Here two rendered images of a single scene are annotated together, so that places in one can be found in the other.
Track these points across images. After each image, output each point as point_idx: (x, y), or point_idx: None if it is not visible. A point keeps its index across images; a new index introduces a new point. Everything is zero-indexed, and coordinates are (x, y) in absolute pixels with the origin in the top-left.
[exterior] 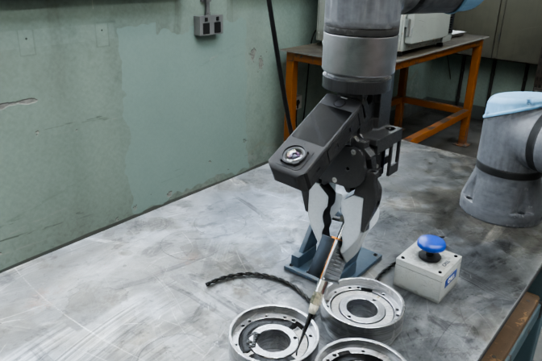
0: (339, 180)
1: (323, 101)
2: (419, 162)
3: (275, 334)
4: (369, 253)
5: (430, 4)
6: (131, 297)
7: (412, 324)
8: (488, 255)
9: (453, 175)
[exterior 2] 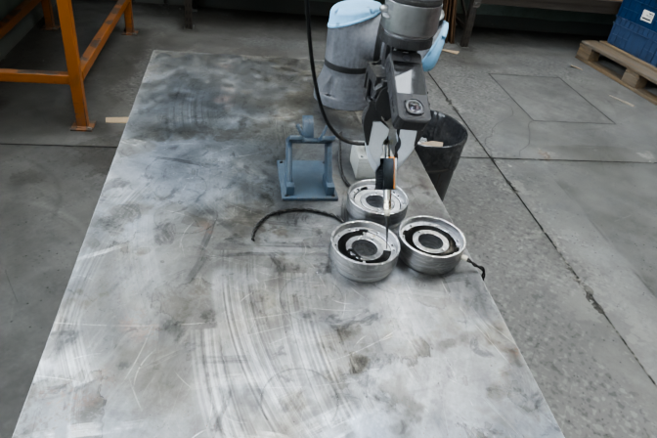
0: None
1: (393, 58)
2: (250, 72)
3: (355, 243)
4: (319, 162)
5: None
6: (213, 281)
7: None
8: None
9: (285, 77)
